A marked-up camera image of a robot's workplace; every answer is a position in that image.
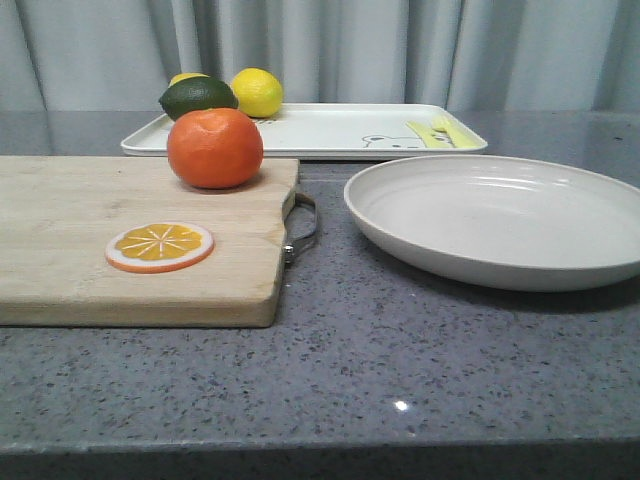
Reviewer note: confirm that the orange mandarin fruit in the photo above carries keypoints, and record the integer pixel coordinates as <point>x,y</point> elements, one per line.
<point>215,148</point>

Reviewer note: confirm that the white round plate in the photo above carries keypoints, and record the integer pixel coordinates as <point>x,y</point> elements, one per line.
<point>501,222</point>

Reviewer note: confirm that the white rectangular tray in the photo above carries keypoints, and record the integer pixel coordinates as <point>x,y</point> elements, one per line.
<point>352,132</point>

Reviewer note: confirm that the yellow lemon right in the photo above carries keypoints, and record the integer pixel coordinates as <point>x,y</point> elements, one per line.
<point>259,93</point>

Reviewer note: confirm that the yellow plastic fork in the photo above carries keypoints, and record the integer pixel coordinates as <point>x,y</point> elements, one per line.
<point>457,136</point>

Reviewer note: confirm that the orange slice piece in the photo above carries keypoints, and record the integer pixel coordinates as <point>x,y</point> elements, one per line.
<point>159,247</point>

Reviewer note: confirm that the green lime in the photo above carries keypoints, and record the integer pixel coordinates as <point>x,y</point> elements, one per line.
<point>197,93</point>

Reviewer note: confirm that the yellow lemon behind lime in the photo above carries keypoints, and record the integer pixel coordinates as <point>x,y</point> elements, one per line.
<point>184,76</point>

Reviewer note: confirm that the wooden cutting board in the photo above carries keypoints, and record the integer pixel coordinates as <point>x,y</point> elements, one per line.
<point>59,213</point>

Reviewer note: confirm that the grey curtain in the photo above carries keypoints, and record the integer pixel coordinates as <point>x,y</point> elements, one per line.
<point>461,55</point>

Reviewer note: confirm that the metal cutting board handle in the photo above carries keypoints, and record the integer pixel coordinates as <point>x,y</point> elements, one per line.
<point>301,227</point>

